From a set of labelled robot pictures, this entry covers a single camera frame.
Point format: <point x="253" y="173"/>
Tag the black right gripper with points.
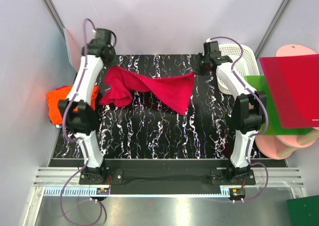
<point x="197" y="68"/>

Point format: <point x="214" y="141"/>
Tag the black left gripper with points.
<point x="111" y="47"/>

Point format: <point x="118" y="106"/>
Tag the red t shirt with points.
<point x="174" y="92"/>

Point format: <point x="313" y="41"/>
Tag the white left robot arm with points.
<point x="78" y="115"/>

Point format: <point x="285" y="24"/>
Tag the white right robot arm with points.
<point x="249" y="112"/>

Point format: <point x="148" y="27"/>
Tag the white plastic basket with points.
<point x="247" y="64"/>

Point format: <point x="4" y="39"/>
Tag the red translucent plastic sheet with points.
<point x="293" y="82"/>

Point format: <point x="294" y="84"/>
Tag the green translucent plastic sheet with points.
<point x="269" y="111"/>

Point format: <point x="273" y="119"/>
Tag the pink round stool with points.
<point x="281" y="146"/>

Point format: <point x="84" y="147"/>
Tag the dark green board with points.
<point x="304" y="211"/>

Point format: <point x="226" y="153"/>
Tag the white slotted cable duct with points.
<point x="98" y="192"/>

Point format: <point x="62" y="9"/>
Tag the aluminium rail frame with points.
<point x="277" y="177"/>

